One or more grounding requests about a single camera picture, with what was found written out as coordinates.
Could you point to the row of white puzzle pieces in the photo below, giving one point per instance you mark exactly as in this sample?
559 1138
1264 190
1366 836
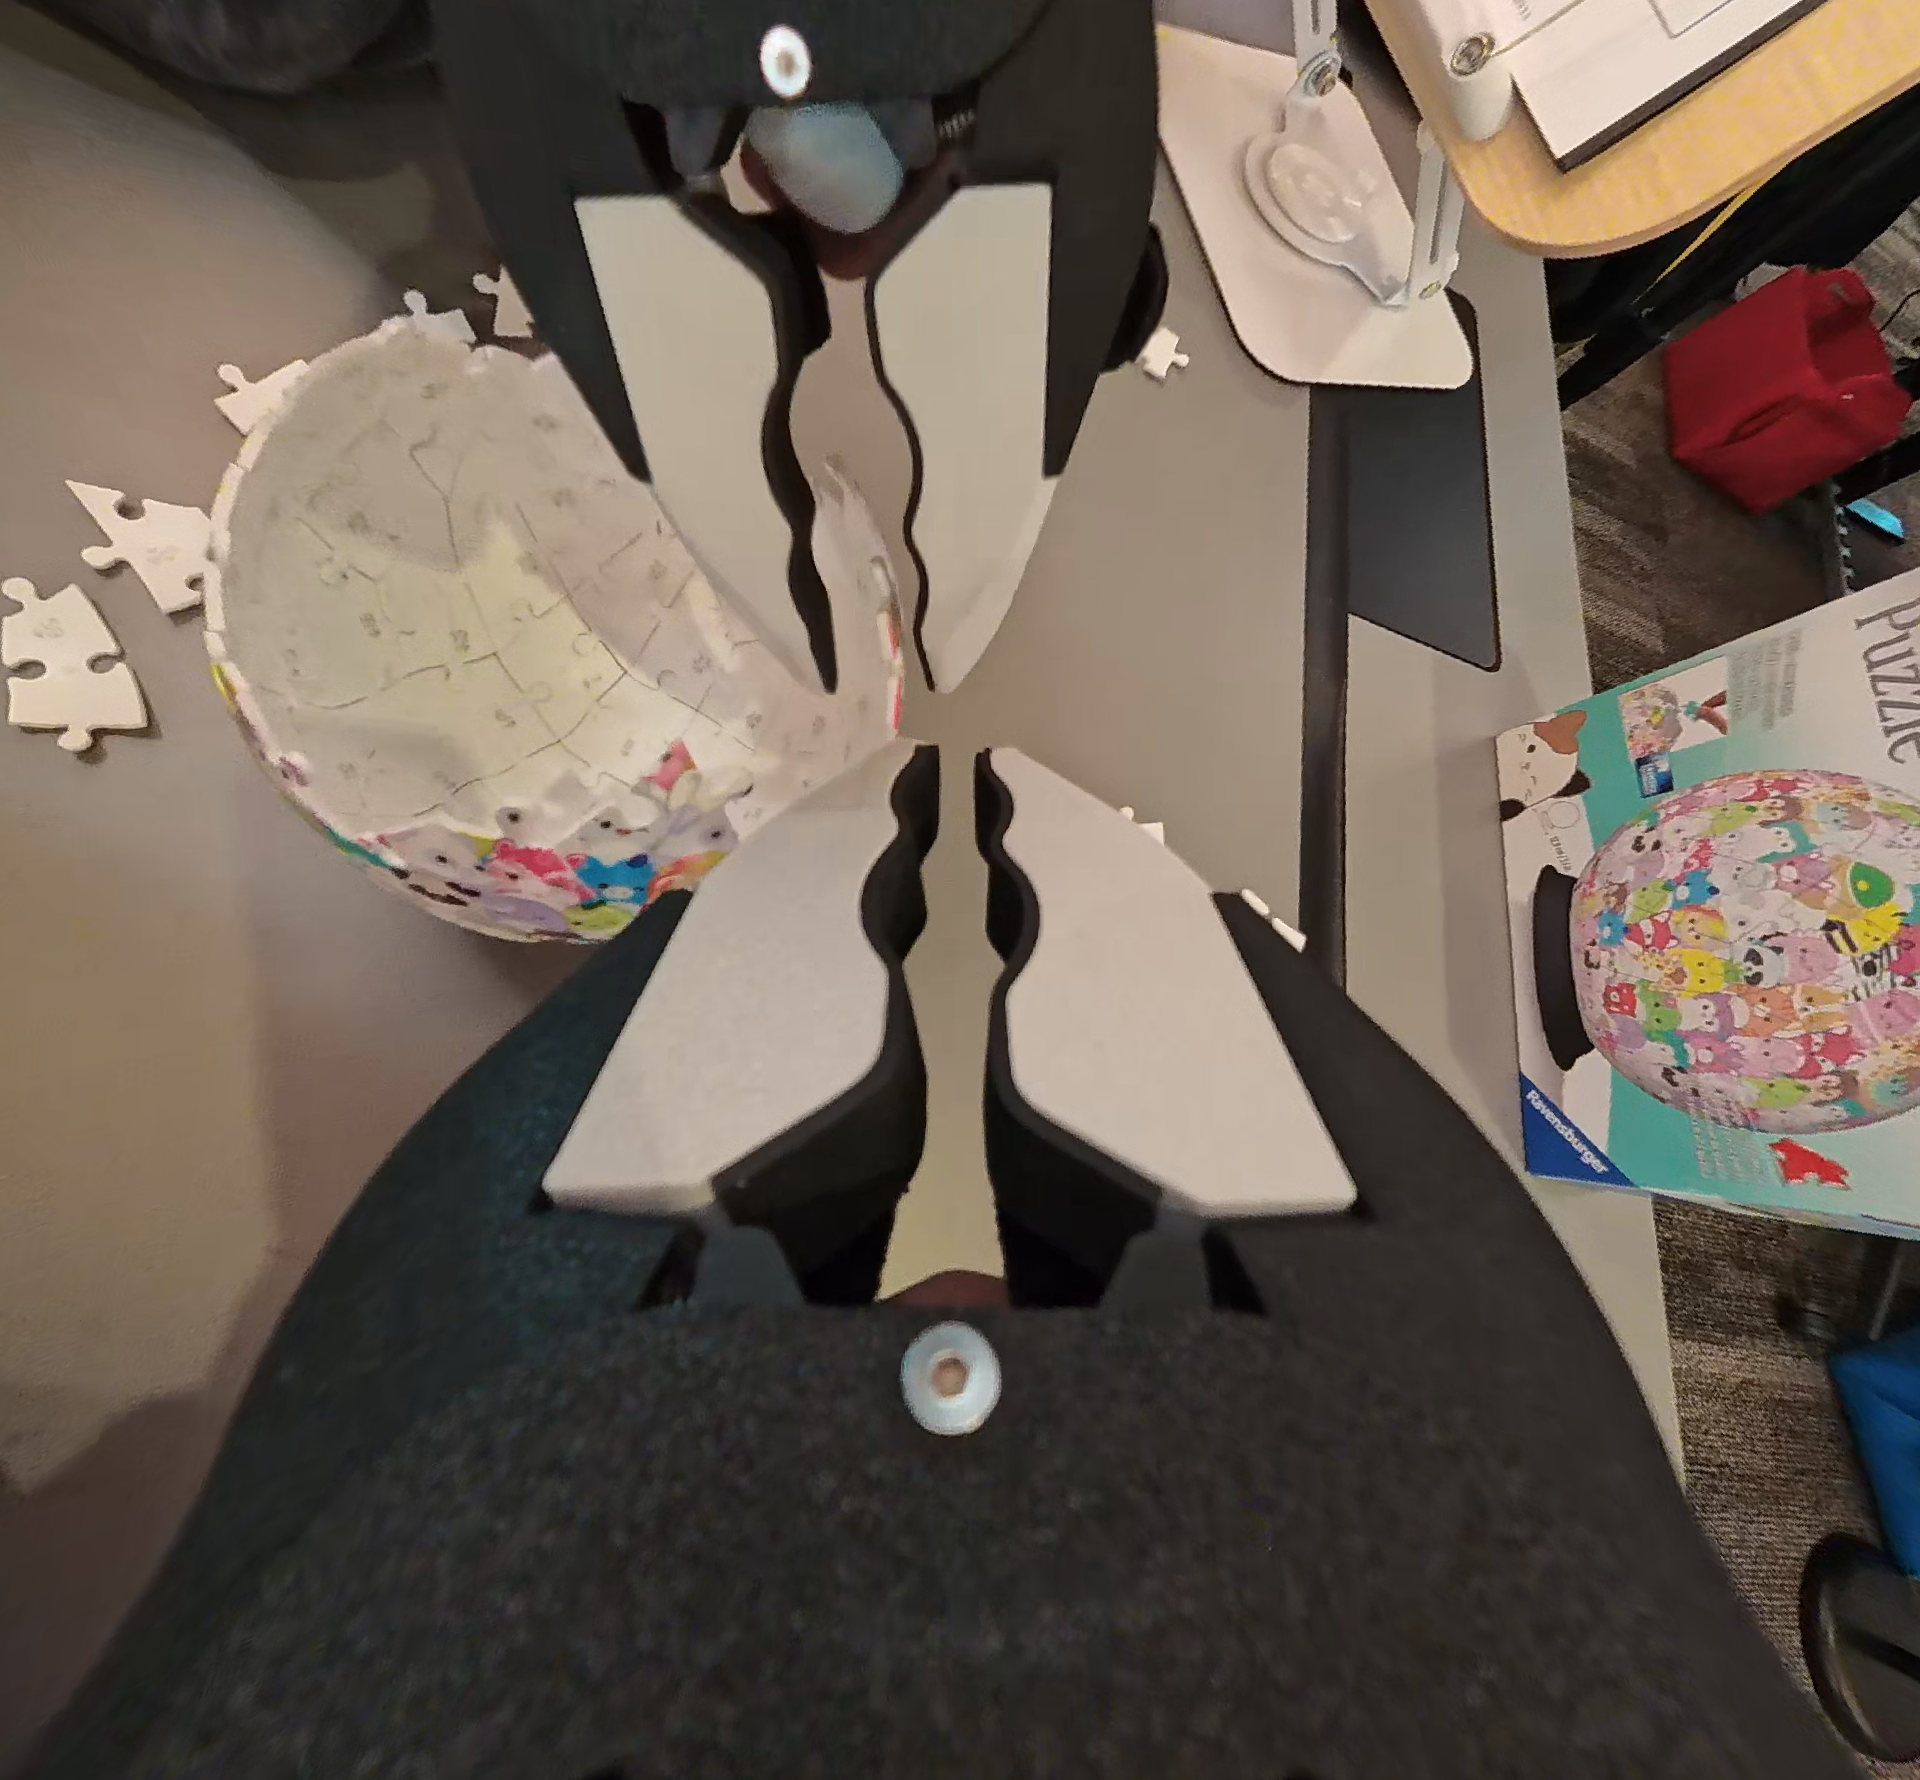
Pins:
137 547

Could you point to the light wooden board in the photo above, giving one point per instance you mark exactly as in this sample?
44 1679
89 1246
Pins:
1772 127

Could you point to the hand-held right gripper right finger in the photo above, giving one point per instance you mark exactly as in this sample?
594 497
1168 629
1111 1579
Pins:
1155 1061

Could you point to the colourful puzzle box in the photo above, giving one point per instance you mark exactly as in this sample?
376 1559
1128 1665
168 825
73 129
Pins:
1726 943

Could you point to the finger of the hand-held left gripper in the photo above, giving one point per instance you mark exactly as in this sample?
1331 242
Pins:
706 341
978 373

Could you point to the two joined white puzzle pieces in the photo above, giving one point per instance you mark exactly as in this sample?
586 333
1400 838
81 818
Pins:
1260 918

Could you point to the black flat panel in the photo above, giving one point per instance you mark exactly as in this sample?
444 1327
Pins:
1412 506

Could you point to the colourful puzzle ball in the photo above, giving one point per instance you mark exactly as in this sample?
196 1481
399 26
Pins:
452 641

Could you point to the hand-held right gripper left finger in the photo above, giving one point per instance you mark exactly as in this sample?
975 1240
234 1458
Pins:
738 1061

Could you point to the red cloth bag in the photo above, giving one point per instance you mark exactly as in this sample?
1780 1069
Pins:
1785 386

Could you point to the white desk stand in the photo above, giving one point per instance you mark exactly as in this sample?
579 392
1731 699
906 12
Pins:
1291 310

